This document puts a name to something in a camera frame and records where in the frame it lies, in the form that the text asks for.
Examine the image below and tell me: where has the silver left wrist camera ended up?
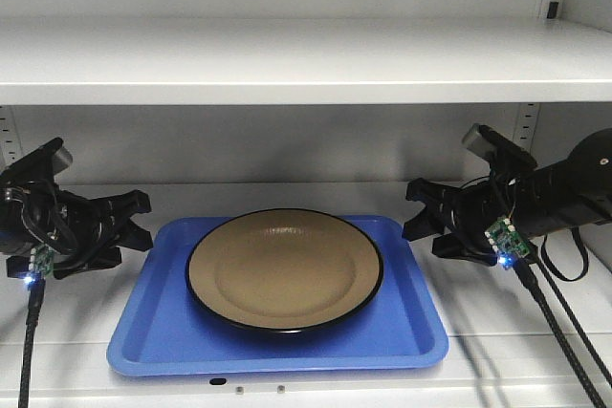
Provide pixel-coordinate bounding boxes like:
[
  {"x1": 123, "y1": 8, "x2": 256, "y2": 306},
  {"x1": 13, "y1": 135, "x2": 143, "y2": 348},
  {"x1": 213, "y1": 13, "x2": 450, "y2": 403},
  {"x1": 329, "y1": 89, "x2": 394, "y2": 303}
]
[{"x1": 2, "y1": 137, "x2": 76, "y2": 184}]

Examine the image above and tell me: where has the green right circuit board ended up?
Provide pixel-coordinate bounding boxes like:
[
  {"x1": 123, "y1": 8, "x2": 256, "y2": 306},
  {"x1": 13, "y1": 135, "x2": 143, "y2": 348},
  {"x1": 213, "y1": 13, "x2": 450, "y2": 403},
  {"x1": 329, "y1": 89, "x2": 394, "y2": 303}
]
[{"x1": 484, "y1": 217, "x2": 531, "y2": 269}]

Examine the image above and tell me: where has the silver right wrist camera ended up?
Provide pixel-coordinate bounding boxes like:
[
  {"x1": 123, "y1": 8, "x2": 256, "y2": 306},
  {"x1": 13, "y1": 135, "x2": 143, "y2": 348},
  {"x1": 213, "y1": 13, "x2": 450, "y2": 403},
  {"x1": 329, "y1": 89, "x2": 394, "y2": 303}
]
[{"x1": 461, "y1": 123, "x2": 539, "y2": 175}]

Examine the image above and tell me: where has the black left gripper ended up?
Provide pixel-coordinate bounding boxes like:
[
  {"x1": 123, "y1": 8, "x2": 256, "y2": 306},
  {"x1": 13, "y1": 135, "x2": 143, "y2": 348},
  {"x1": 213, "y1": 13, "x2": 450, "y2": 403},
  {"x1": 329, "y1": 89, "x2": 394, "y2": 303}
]
[{"x1": 53, "y1": 190, "x2": 153, "y2": 280}]

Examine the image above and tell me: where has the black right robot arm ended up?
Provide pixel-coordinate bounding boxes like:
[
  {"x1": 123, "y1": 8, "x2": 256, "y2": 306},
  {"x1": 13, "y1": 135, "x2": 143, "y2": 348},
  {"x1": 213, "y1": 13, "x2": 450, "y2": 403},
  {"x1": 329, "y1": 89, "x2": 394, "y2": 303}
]
[{"x1": 403, "y1": 124, "x2": 611, "y2": 266}]

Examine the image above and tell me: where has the green circuit board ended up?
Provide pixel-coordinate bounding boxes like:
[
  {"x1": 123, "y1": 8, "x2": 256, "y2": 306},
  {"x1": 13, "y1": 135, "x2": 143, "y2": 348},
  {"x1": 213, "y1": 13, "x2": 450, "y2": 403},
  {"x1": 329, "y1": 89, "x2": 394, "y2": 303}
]
[
  {"x1": 24, "y1": 244, "x2": 55, "y2": 285},
  {"x1": 484, "y1": 217, "x2": 531, "y2": 269}
]

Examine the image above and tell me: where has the black braided left cable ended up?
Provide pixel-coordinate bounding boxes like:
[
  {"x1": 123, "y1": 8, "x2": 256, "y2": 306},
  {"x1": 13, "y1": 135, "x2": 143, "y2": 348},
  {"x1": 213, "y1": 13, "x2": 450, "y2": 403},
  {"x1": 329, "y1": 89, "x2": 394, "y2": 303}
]
[{"x1": 16, "y1": 278, "x2": 47, "y2": 408}]

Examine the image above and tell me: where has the white upper cabinet shelf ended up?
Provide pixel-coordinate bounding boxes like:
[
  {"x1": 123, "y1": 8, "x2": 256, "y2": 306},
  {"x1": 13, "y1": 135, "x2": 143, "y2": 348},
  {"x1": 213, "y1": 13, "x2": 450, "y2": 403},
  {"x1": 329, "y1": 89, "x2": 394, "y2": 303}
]
[{"x1": 1, "y1": 18, "x2": 611, "y2": 105}]

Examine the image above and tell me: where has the black braided cable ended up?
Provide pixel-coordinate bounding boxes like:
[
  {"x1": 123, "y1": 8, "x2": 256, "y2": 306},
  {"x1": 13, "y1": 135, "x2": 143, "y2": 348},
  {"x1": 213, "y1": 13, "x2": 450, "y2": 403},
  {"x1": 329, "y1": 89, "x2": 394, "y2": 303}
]
[
  {"x1": 16, "y1": 278, "x2": 47, "y2": 408},
  {"x1": 514, "y1": 225, "x2": 612, "y2": 408}
]

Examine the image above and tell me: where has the blue plastic tray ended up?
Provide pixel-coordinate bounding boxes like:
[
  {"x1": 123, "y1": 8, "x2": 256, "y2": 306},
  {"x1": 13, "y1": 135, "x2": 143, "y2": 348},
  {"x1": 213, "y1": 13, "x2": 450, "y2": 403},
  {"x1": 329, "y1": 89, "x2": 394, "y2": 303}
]
[{"x1": 107, "y1": 215, "x2": 449, "y2": 377}]

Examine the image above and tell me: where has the beige plate black rim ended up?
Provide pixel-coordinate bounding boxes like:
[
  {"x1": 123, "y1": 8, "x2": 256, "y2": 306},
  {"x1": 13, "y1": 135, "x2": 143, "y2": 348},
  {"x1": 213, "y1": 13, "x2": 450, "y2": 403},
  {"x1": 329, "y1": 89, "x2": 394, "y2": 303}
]
[{"x1": 186, "y1": 208, "x2": 383, "y2": 333}]

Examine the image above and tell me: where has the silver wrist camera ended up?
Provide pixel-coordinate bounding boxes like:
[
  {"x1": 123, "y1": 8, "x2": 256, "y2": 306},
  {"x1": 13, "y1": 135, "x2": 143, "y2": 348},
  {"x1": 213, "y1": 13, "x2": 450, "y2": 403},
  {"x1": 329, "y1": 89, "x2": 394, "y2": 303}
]
[
  {"x1": 461, "y1": 123, "x2": 539, "y2": 175},
  {"x1": 2, "y1": 137, "x2": 76, "y2": 184}
]

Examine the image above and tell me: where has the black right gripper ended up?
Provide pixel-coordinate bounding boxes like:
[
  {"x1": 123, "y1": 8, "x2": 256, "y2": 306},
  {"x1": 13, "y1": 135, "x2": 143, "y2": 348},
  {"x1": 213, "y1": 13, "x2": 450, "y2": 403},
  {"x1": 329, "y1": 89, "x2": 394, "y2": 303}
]
[{"x1": 402, "y1": 173, "x2": 510, "y2": 265}]

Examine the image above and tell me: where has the black braided right cable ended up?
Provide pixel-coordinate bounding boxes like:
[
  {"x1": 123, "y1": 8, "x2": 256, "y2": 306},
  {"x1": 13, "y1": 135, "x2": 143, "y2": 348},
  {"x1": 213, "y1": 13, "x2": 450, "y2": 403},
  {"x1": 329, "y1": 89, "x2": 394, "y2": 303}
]
[{"x1": 514, "y1": 225, "x2": 612, "y2": 408}]

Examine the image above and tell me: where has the green left circuit board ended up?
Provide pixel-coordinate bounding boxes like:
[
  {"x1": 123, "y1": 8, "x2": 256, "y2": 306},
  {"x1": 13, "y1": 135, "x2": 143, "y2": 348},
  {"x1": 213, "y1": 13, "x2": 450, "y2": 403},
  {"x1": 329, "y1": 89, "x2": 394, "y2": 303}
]
[{"x1": 24, "y1": 244, "x2": 55, "y2": 285}]

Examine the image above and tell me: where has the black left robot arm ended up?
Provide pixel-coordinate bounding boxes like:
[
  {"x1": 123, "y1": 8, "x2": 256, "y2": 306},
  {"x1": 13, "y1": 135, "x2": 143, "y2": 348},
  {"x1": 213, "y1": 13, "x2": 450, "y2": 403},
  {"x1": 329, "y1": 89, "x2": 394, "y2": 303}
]
[{"x1": 1, "y1": 177, "x2": 153, "y2": 280}]

